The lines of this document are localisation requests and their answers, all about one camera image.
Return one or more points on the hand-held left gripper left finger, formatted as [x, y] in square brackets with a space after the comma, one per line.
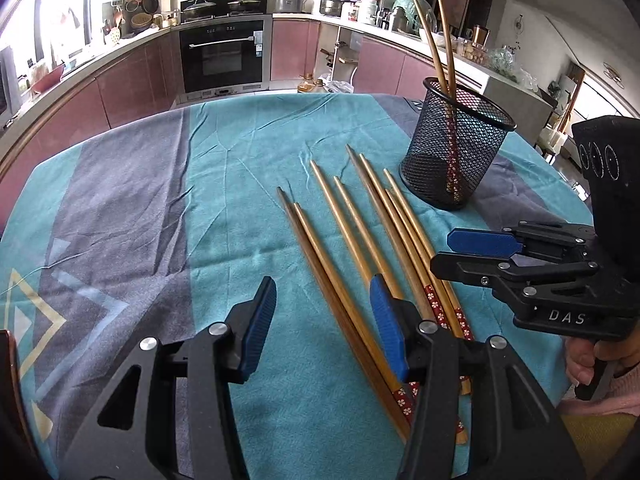
[257, 332]

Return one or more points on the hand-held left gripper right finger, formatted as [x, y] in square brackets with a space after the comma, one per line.
[387, 332]

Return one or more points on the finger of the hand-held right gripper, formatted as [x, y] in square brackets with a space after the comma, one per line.
[482, 241]
[465, 266]

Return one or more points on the bunch of wooden chopsticks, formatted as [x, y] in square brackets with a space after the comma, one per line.
[345, 310]

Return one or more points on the black mesh utensil holder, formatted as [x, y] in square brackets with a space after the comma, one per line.
[430, 160]

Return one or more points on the floral-tipped wooden chopstick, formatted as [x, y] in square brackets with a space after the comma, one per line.
[448, 42]
[431, 42]

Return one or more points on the person's right hand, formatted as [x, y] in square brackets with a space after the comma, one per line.
[580, 362]

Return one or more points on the teal grey printed tablecloth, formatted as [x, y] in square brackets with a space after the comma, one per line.
[225, 210]

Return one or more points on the clear food container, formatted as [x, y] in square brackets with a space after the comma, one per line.
[472, 51]

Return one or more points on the copper tumbler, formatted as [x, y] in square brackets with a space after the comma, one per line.
[481, 36]

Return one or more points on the white plastic bag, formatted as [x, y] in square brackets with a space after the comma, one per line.
[337, 85]

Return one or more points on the yellow cloth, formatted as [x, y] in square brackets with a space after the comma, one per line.
[595, 445]

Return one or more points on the cooking oil bottle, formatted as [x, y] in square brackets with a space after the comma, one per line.
[306, 85]

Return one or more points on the pink white kettle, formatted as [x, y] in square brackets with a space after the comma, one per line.
[371, 5]

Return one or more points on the black built-in oven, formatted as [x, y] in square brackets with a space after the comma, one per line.
[220, 60]

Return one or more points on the pink kitchen cabinets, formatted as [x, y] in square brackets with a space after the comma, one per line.
[135, 85]

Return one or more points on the steel steamer pot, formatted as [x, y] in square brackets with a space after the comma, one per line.
[334, 5]

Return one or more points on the silver rice cooker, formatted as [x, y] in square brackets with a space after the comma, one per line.
[290, 2]

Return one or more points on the black lidded wok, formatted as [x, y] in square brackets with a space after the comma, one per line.
[199, 7]
[244, 5]

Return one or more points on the pink bowl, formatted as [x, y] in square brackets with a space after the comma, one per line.
[47, 80]

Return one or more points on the white microwave oven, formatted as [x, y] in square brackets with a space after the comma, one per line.
[9, 90]

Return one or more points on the kitchen window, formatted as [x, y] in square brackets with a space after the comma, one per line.
[65, 5]

